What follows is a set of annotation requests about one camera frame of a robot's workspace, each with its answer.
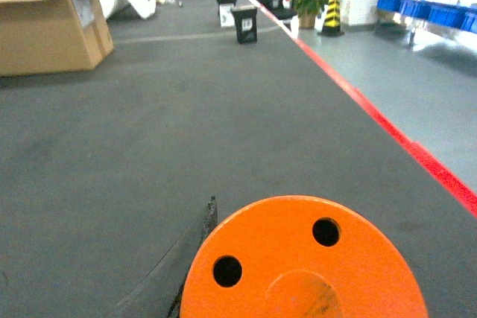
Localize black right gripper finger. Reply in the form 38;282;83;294
115;196;218;317

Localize orange round cap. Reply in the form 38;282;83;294
180;195;428;317

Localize blue bins on far shelf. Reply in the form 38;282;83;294
377;0;476;34

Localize black battery box front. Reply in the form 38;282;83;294
231;5;258;44

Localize large cardboard box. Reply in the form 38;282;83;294
1;0;113;77

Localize black and white box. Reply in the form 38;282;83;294
216;0;237;28

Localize yellow black traffic cone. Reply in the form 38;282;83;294
319;0;344;37

